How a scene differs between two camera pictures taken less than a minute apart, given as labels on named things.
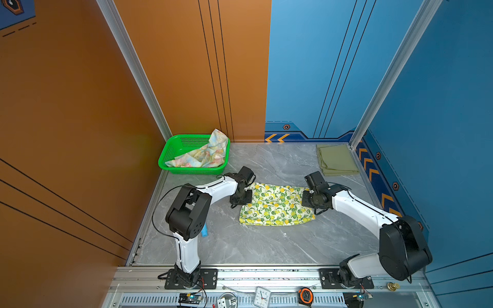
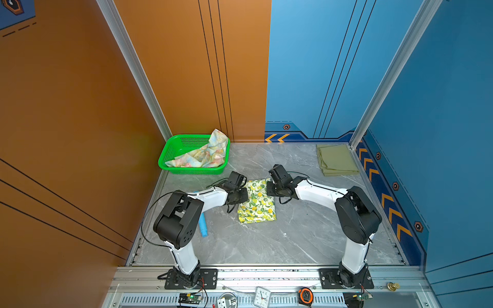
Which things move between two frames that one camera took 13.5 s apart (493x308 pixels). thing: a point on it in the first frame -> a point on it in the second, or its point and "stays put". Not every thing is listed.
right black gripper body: [309, 200] -> [273, 189]
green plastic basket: [179, 145] stays put
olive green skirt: [336, 159] stays put
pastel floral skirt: [211, 154] stays put
